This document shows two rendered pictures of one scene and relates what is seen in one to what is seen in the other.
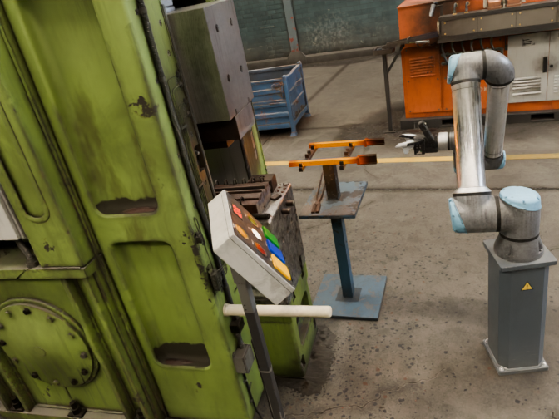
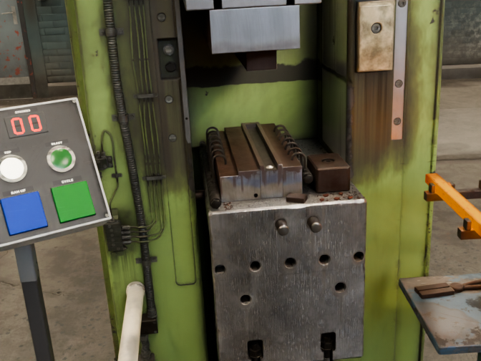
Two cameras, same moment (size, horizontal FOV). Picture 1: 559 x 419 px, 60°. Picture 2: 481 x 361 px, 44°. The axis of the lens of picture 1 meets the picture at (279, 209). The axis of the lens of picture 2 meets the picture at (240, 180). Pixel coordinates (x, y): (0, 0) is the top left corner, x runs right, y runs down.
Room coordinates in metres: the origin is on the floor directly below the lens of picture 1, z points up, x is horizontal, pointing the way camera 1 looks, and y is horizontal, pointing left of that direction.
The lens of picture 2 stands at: (1.31, -1.15, 1.46)
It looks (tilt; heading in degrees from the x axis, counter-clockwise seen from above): 20 degrees down; 65
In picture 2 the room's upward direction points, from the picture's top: 3 degrees counter-clockwise
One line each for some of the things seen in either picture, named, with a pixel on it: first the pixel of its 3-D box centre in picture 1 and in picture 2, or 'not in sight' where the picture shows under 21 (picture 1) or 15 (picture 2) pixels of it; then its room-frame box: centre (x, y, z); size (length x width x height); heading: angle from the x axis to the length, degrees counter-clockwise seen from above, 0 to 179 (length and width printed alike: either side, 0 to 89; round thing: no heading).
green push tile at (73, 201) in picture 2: (269, 238); (73, 201); (1.49, 0.05, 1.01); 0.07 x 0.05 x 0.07; 5
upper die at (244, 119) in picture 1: (199, 125); (245, 21); (2.01, 0.26, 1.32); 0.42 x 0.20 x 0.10; 70
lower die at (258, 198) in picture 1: (220, 200); (250, 156); (2.01, 0.26, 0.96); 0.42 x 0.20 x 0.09; 70
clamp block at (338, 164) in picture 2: (262, 184); (328, 172); (2.12, 0.05, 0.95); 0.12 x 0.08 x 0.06; 70
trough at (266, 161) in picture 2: (220, 191); (259, 143); (2.03, 0.25, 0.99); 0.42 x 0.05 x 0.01; 70
